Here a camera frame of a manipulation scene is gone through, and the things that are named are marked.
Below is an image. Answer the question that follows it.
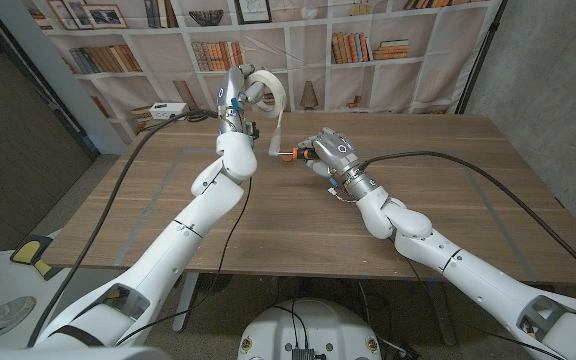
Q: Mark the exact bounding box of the grey sneaker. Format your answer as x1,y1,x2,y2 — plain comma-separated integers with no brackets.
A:
0,295,37,341

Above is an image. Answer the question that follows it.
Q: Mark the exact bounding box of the black backdrop stand pole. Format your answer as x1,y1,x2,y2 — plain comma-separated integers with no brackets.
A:
455,0,509,115

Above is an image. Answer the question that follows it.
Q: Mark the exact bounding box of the black orange screwdriver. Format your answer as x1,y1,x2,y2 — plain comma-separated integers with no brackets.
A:
275,147,319,162

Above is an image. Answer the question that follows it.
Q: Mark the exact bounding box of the yellow black tool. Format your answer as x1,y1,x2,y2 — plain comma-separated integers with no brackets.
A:
9,234,62,281

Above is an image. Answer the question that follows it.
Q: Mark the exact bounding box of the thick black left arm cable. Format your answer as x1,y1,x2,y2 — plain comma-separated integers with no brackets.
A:
26,110,218,347

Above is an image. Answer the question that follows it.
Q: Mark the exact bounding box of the black ribbed round object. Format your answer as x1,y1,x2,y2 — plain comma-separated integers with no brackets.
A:
196,273,234,295

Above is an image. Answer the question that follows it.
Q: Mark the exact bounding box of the grey table leg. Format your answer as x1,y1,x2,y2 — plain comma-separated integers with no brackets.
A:
171,272,202,334
425,279,458,347

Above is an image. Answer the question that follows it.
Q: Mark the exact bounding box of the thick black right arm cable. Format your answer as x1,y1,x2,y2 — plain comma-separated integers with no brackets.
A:
359,150,576,292

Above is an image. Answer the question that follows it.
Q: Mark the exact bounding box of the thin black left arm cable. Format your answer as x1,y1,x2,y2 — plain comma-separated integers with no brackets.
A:
116,175,254,347

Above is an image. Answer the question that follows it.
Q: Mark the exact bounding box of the cream masking tape roll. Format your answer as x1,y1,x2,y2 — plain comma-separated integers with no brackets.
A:
245,68,288,157

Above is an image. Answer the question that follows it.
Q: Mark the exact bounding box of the white power strip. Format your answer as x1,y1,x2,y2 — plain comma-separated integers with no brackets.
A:
149,102,190,121

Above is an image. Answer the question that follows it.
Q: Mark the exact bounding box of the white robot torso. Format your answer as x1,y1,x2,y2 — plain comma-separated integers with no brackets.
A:
237,298,383,360

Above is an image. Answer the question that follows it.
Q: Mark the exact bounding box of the white floor platform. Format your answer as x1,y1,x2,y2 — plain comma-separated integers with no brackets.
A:
0,247,77,351

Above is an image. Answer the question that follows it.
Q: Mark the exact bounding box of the printed bookshelf backdrop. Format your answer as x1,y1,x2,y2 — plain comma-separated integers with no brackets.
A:
20,0,504,147

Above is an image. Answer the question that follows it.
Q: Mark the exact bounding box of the black coiled cable bundle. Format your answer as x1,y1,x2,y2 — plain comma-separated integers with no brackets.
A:
186,108,219,124

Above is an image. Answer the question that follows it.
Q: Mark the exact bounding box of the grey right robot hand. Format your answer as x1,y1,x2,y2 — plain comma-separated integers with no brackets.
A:
295,126,383,202

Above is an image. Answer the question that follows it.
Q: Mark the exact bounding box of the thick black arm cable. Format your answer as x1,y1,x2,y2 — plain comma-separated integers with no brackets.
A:
26,110,218,347
359,150,576,292

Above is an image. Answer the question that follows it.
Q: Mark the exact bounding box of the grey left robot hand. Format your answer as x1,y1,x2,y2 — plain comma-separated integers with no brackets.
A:
216,63,270,147

